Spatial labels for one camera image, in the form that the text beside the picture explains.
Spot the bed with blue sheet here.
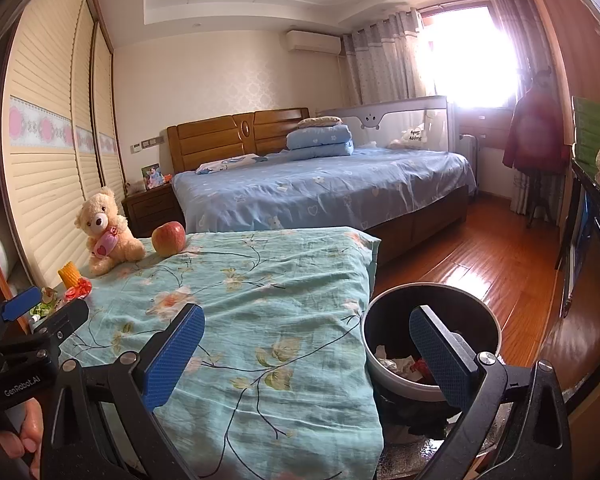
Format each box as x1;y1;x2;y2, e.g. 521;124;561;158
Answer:
172;142;477;266

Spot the white tissue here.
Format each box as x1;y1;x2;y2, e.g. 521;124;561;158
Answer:
375;344;417;377

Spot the person's left hand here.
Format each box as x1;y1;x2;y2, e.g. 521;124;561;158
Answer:
0;397;43;466

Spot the cream slatted wardrobe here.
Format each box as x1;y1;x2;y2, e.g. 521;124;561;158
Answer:
0;0;126;311

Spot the black television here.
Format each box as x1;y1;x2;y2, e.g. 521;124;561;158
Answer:
555;160;600;321

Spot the cream teddy bear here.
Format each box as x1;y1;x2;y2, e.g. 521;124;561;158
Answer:
75;186;146;277

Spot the white rolled bedding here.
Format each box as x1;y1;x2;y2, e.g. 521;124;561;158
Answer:
0;215;19;281

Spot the bright window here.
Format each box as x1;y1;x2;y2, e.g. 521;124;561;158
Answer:
417;5;523;111

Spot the grey dotted curtain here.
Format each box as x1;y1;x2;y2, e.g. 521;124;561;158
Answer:
490;0;566;216
341;7;426;106

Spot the teal floral blanket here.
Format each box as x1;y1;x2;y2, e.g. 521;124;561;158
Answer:
55;227;385;480

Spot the wooden nightstand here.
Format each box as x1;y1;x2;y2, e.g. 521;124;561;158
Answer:
121;185;178;238

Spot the red apple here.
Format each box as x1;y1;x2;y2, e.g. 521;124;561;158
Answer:
151;221;187;257

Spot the white air conditioner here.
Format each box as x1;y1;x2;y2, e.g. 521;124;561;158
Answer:
286;30;342;56

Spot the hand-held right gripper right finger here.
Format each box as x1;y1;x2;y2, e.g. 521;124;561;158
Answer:
409;305;573;480

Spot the grey bed guard rail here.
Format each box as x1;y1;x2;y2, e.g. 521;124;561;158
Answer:
316;95;453;153

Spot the stack of green boxes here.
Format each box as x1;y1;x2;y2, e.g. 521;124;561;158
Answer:
571;95;600;163

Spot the orange candy wrapper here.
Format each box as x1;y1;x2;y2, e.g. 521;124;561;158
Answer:
62;278;92;303

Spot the white radiator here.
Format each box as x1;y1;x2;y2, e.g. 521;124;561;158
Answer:
459;132;481;192

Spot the wall switch panel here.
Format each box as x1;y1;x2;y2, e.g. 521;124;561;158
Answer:
131;135;166;153

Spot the wooden headboard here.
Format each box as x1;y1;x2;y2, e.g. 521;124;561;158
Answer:
166;107;311;173

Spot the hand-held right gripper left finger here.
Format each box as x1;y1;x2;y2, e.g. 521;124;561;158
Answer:
40;304;206;480

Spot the black metal-rimmed bin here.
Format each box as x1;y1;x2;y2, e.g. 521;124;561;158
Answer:
360;282;501;441

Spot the silver foil mat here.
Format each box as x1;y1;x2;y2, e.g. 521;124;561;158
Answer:
380;400;531;480

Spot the photo frame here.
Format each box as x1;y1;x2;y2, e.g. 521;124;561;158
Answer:
141;162;163;191

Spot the white printed cloth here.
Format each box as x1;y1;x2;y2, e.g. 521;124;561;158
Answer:
195;152;268;175

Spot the small beige pillow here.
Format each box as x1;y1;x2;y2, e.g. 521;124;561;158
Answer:
296;116;343;130

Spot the folded blue quilt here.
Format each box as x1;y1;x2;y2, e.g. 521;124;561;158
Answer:
286;125;355;157

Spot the red coat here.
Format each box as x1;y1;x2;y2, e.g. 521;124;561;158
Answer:
502;85;571;173

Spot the yellow corn toy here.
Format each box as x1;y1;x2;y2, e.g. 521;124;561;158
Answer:
57;261;82;289

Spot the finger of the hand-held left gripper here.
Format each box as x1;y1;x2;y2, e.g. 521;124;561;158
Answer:
0;286;40;323
32;299;90;348

